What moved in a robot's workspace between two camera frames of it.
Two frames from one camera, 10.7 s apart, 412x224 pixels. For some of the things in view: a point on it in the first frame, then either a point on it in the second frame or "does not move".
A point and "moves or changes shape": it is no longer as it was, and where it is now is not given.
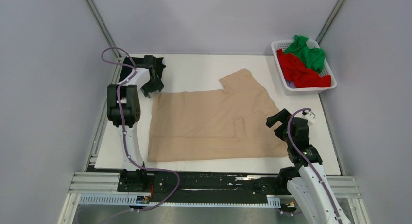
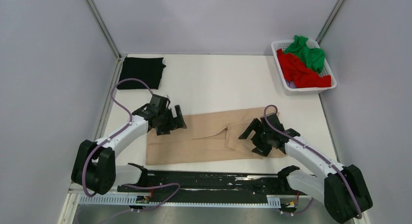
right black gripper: [282, 116] to [261, 149]
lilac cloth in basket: [290, 84] does not move
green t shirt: [314, 58] does not move
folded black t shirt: [155, 66] does not move
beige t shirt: [238, 123] moves or changes shape
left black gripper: [159, 85] to [174, 123]
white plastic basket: [283, 45] does not move
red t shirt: [295, 70] does not move
